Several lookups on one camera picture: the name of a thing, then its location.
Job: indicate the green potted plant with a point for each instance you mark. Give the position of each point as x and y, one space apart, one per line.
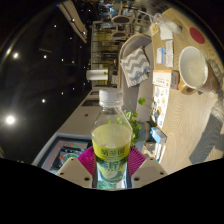
135 123

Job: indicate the grey curved sofa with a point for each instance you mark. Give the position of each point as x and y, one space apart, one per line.
143 96

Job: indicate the small yellow card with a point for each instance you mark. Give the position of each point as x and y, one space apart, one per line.
154 29

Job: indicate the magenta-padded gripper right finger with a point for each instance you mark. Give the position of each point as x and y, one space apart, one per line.
148 170

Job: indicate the grey white chevron cushion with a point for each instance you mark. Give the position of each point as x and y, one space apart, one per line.
135 66

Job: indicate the flat round red coaster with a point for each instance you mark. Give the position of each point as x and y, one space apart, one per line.
197 35

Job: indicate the small blue white box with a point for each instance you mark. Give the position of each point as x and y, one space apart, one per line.
158 135

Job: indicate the small white blue packet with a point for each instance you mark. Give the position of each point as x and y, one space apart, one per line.
160 55

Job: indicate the group of dining chairs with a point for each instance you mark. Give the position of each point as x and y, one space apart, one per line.
121 20

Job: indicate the brown paper cup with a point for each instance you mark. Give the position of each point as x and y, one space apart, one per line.
193 70

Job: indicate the clear bottle with green label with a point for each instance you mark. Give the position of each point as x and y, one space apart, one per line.
111 143

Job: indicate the group of ceiling lights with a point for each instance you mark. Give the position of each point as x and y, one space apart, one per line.
10 119

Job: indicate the long white carton box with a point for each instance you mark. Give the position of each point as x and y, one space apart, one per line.
161 79

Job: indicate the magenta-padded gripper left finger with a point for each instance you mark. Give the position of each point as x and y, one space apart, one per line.
75 171

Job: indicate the decorated window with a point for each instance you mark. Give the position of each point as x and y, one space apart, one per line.
66 150

